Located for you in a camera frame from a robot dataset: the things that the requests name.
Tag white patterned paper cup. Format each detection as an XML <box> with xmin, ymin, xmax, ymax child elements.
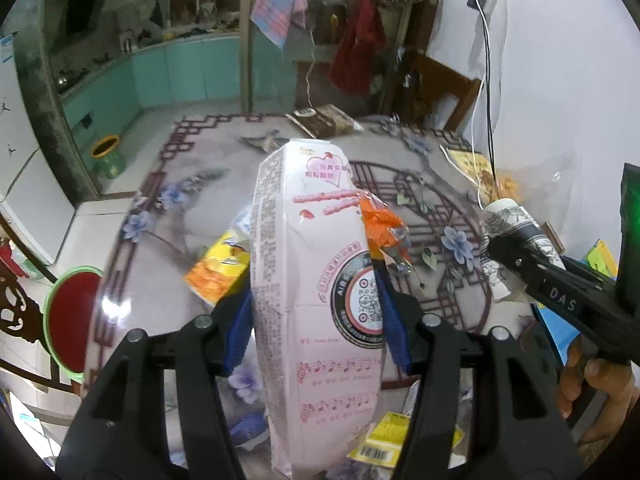
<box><xmin>480</xmin><ymin>198</ymin><xmax>565</xmax><ymax>302</ymax></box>

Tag orange plastic wrapper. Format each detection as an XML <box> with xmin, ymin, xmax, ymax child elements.
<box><xmin>358</xmin><ymin>190</ymin><xmax>411</xmax><ymax>266</ymax></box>

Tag pink white paper carton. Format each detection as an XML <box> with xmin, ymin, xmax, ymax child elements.
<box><xmin>250</xmin><ymin>139</ymin><xmax>384</xmax><ymax>479</ymax></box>

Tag green red trash bin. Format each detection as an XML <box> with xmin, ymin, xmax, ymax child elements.
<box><xmin>42</xmin><ymin>266</ymin><xmax>102</xmax><ymax>385</ymax></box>

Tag teal kitchen cabinets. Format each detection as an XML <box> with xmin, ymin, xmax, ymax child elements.
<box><xmin>60</xmin><ymin>34</ymin><xmax>241</xmax><ymax>141</ymax></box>

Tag right hand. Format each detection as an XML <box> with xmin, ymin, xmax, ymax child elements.
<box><xmin>554</xmin><ymin>336</ymin><xmax>640</xmax><ymax>466</ymax></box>

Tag blue yellow book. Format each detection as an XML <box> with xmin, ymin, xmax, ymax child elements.
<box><xmin>531</xmin><ymin>237</ymin><xmax>618</xmax><ymax>361</ymax></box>

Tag yellow barcode label packet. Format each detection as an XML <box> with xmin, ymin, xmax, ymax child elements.
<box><xmin>347</xmin><ymin>410</ymin><xmax>467</xmax><ymax>469</ymax></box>

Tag clear bag orange snacks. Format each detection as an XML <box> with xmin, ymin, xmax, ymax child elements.
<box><xmin>444</xmin><ymin>148</ymin><xmax>576</xmax><ymax>206</ymax></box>

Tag dark carved wooden chair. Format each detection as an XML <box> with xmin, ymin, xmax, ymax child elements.
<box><xmin>1</xmin><ymin>238</ymin><xmax>75</xmax><ymax>394</ymax></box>

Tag yellow orange snack wrapper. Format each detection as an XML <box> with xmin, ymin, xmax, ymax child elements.
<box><xmin>184</xmin><ymin>230</ymin><xmax>250</xmax><ymax>307</ymax></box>

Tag white refrigerator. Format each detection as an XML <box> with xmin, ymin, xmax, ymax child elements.
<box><xmin>0</xmin><ymin>36</ymin><xmax>75</xmax><ymax>266</ymax></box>

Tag small green yellow bin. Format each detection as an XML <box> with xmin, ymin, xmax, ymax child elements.
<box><xmin>90</xmin><ymin>134</ymin><xmax>126</xmax><ymax>180</ymax></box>

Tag brown wooden chair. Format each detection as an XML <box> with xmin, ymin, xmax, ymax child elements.
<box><xmin>385</xmin><ymin>49</ymin><xmax>482</xmax><ymax>131</ymax></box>

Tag brown printed box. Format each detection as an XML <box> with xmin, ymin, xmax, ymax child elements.
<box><xmin>285</xmin><ymin>104</ymin><xmax>363</xmax><ymax>140</ymax></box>

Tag red hanging garment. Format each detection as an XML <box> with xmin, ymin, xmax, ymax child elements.
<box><xmin>329</xmin><ymin>0</ymin><xmax>386</xmax><ymax>96</ymax></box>

